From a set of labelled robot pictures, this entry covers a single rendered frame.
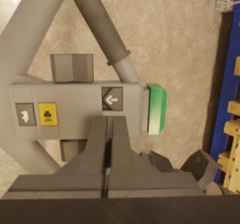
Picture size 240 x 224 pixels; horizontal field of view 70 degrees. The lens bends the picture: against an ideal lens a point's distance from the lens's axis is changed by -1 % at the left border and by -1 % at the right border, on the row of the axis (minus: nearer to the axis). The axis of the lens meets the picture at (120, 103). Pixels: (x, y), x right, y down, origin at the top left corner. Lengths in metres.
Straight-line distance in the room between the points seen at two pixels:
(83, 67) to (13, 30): 0.11
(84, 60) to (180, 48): 1.40
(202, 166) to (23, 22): 0.37
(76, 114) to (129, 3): 1.17
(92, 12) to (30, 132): 0.20
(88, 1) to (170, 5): 1.32
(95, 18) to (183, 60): 1.43
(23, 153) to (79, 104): 0.14
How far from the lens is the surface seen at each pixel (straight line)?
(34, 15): 0.29
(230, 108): 1.75
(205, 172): 0.36
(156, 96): 0.27
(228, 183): 2.01
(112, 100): 0.26
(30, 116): 0.29
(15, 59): 0.30
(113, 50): 0.26
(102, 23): 0.26
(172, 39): 1.56
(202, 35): 1.80
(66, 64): 0.27
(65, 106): 0.27
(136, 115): 0.27
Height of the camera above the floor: 1.19
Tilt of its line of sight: 61 degrees down
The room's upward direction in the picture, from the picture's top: 123 degrees clockwise
